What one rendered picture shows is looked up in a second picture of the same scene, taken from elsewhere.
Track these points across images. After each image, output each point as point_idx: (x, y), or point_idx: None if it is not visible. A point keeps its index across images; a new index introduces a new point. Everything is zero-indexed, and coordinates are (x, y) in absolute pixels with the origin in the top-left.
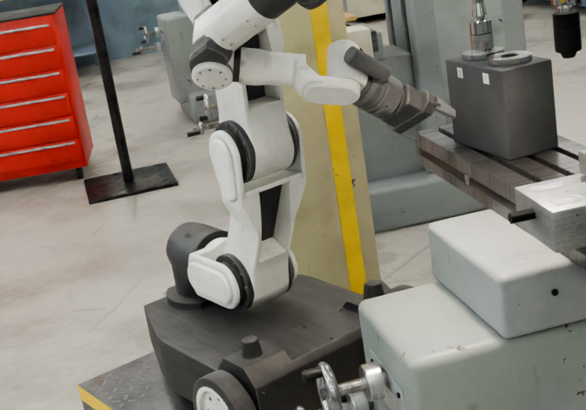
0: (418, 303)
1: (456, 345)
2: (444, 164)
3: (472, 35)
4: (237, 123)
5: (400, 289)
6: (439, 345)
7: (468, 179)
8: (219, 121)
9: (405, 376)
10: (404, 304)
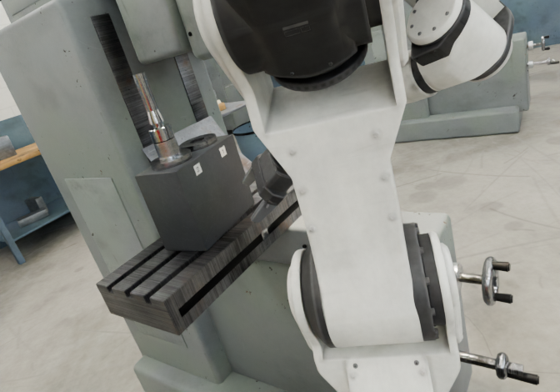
0: None
1: (414, 213)
2: (232, 263)
3: (172, 138)
4: (402, 224)
5: None
6: (422, 216)
7: (267, 229)
8: (407, 261)
9: (449, 232)
10: None
